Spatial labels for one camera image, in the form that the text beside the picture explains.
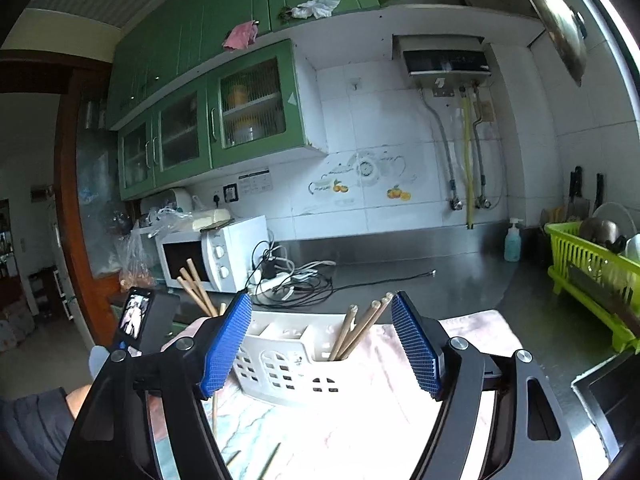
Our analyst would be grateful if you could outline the pink towel with blue pattern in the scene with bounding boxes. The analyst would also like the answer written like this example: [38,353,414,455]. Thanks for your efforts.
[150,309,511,480]

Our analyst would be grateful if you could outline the wall water heater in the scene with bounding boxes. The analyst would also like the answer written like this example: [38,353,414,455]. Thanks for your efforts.
[393,35,491,89]

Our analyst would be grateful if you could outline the pink cloth on cabinet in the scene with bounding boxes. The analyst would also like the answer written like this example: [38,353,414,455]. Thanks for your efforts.
[222,20,259,51]

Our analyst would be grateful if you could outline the white plastic bag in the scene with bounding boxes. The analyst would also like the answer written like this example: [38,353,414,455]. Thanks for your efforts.
[290,0,341,20]

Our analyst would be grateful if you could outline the hanging steel wok lid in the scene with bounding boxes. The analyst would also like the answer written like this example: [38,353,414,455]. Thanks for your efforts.
[529,0,588,87]

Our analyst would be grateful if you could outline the yellow gas hose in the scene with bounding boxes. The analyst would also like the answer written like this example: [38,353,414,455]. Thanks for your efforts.
[462,94,476,231]

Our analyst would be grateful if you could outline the white microwave oven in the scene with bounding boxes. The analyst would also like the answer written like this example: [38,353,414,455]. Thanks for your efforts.
[156,216,268,294]

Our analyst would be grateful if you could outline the green dish rack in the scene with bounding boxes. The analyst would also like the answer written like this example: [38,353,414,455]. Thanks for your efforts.
[544,222,639,352]

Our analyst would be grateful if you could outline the power strip with cables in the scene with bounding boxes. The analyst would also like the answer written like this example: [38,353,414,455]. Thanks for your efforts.
[245,240,336,310]

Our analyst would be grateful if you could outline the cream plastic utensil holder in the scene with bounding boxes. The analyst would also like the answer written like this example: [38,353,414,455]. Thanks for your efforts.
[233,311,390,405]

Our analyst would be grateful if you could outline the green wall cabinet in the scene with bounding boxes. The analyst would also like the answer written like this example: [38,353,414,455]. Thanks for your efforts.
[106,0,394,200]

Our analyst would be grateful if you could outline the person left forearm sleeve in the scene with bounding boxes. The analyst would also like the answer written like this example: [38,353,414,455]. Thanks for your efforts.
[1,385,91,479]

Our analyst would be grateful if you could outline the soap dispenser bottle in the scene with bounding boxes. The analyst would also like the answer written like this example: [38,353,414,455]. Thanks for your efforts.
[503,218,523,263]

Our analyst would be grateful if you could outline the plastic bag of food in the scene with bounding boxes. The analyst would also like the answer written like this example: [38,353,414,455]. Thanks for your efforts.
[118,223,160,292]

